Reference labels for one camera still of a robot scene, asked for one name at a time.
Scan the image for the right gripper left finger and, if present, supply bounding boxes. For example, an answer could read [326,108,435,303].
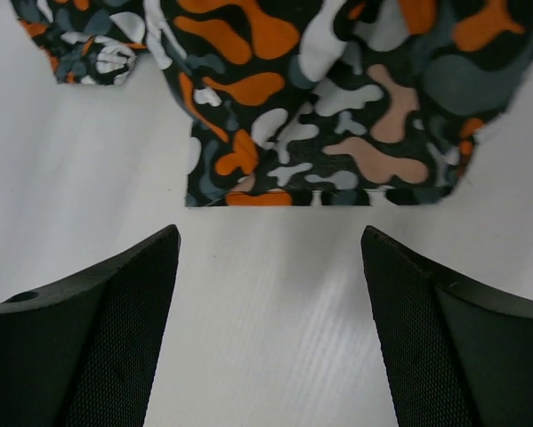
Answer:
[0,225,181,426]

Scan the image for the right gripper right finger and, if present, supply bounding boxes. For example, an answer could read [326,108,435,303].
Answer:
[360,226,533,426]

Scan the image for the orange camouflage shorts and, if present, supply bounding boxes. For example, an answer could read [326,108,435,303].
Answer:
[12,0,533,207]

